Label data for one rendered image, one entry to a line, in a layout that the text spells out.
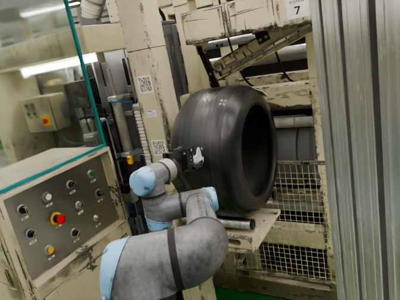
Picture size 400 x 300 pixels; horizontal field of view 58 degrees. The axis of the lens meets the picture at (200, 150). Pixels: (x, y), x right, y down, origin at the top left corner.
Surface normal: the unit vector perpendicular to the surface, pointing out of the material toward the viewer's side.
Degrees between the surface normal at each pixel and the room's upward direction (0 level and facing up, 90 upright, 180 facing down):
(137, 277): 61
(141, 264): 54
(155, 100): 90
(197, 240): 42
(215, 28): 90
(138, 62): 90
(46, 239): 90
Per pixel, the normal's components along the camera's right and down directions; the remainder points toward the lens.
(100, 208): 0.86, -0.02
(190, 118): -0.47, -0.45
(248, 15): -0.48, 0.33
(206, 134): -0.51, -0.20
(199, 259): 0.47, -0.15
